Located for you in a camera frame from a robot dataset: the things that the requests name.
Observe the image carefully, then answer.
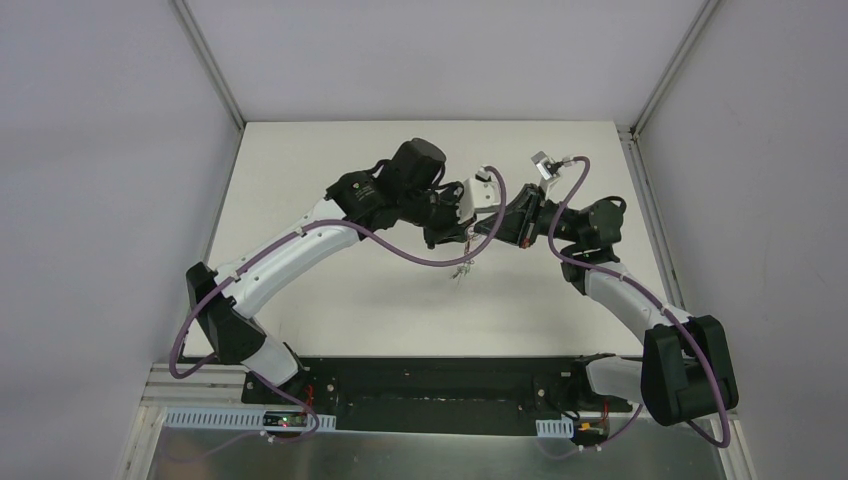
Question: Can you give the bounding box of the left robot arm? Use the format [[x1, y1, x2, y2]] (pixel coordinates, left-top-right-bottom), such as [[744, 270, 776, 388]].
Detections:
[[186, 138, 474, 405]]

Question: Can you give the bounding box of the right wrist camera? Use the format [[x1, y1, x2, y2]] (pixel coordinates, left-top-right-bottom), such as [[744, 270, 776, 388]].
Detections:
[[531, 151, 566, 182]]

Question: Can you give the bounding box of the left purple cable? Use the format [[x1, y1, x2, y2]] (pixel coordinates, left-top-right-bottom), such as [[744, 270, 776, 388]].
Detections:
[[158, 165, 509, 464]]

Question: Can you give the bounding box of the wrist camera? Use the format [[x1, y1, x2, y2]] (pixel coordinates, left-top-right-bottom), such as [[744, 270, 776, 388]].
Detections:
[[531, 151, 566, 182], [458, 171, 502, 221]]

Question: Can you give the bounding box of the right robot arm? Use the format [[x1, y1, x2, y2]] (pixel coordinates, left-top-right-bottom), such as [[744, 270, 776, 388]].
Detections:
[[473, 184, 739, 426]]

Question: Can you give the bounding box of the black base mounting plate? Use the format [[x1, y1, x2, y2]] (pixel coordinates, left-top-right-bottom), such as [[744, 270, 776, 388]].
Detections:
[[283, 356, 632, 436]]

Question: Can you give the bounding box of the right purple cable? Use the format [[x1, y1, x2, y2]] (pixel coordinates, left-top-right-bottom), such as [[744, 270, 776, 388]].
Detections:
[[544, 156, 733, 460]]

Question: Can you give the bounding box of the aluminium frame rail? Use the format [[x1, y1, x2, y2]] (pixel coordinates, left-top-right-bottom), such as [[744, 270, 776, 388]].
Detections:
[[141, 363, 246, 406]]

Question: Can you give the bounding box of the white slotted cable duct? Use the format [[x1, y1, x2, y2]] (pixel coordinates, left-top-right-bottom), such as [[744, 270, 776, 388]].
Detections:
[[163, 407, 575, 439]]

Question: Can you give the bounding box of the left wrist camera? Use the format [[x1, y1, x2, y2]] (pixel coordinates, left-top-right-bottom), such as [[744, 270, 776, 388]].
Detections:
[[458, 171, 502, 221]]

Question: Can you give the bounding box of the purple cable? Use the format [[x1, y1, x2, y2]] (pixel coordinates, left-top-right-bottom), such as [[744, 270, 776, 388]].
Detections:
[[544, 156, 733, 460], [158, 165, 509, 464]]

